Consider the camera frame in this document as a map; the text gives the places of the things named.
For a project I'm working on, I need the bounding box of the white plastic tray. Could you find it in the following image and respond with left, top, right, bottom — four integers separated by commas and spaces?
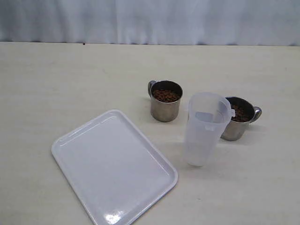
51, 109, 178, 225

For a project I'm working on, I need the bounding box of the clear plastic container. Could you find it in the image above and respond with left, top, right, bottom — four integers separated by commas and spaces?
184, 92, 235, 166

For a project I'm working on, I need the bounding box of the steel cup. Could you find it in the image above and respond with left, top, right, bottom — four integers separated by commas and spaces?
221, 97, 262, 141
148, 80, 183, 122

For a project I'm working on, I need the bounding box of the white curtain backdrop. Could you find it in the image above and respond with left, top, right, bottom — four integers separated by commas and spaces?
0, 0, 300, 46

